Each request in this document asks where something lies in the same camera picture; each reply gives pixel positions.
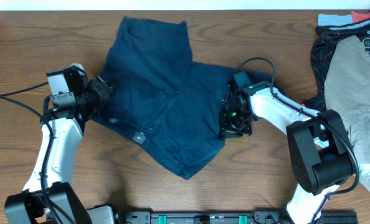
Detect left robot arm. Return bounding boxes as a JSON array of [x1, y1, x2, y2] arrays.
[[4, 75, 115, 223]]

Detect dark blue denim shorts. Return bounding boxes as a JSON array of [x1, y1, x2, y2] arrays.
[[94, 17, 235, 180]]

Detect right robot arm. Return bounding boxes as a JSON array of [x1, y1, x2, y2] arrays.
[[221, 82, 359, 223]]

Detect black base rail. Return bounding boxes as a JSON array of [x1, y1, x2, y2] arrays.
[[44, 203, 359, 224]]

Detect light blue cloth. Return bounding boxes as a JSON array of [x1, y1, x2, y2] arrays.
[[317, 14, 354, 26]]

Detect black patterned garment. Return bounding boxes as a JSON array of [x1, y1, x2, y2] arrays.
[[303, 19, 370, 111]]

